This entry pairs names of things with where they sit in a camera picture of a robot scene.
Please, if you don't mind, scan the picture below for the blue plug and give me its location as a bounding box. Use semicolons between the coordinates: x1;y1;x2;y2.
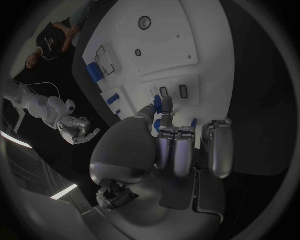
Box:
153;94;164;115

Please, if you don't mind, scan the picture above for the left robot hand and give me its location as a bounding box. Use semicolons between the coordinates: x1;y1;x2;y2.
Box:
81;95;235;240

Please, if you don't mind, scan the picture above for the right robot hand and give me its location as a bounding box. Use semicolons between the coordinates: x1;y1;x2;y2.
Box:
56;116;102;146

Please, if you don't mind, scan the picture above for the white cable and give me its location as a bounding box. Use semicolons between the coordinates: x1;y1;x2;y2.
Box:
9;76;62;99

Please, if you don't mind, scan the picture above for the person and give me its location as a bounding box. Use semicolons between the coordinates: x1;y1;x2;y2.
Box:
24;17;84;71

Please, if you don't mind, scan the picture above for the blue block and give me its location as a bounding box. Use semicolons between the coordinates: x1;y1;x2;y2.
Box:
85;62;105;84

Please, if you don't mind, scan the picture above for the white task board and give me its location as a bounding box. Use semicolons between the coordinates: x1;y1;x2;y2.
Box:
71;0;236;150

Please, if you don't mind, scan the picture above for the blue cylinder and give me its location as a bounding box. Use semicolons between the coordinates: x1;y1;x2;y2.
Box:
106;93;120;106

